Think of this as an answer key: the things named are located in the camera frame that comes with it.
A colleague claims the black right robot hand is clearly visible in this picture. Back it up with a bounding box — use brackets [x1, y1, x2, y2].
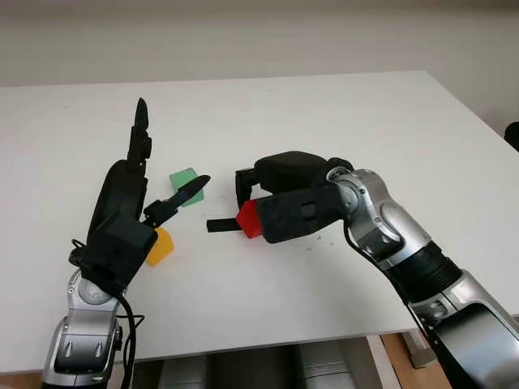
[234, 150, 354, 216]

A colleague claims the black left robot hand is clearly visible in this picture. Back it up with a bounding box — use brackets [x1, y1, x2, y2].
[87, 96, 212, 245]

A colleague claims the red wooden block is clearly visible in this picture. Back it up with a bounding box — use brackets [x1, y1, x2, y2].
[236, 199, 267, 241]

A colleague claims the green wooden block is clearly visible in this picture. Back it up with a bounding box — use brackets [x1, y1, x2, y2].
[169, 165, 206, 208]

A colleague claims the yellow wooden block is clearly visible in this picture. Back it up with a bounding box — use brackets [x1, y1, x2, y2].
[146, 226, 175, 267]

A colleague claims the black tape strip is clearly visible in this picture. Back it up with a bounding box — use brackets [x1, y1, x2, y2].
[205, 218, 240, 234]

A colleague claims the grey left robot thigh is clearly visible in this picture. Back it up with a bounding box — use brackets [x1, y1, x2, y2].
[157, 356, 212, 389]

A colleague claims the grey robot thigh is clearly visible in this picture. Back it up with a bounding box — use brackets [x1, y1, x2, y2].
[157, 356, 212, 389]
[299, 344, 352, 389]

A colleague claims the grey right robot thigh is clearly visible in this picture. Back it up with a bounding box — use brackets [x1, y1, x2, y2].
[299, 344, 352, 389]

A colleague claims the white table leg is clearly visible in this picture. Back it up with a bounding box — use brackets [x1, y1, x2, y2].
[367, 331, 435, 389]

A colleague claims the black rounded object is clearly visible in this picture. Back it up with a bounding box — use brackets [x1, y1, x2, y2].
[504, 122, 519, 154]

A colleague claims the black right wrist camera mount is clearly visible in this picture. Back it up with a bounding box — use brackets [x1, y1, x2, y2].
[256, 184, 350, 245]

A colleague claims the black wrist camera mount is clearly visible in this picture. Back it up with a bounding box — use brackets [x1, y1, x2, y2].
[256, 184, 350, 245]
[79, 216, 159, 296]

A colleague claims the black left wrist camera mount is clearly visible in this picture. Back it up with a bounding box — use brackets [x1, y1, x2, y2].
[79, 216, 159, 296]

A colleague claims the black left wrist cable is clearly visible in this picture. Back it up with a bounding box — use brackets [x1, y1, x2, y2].
[71, 237, 146, 389]

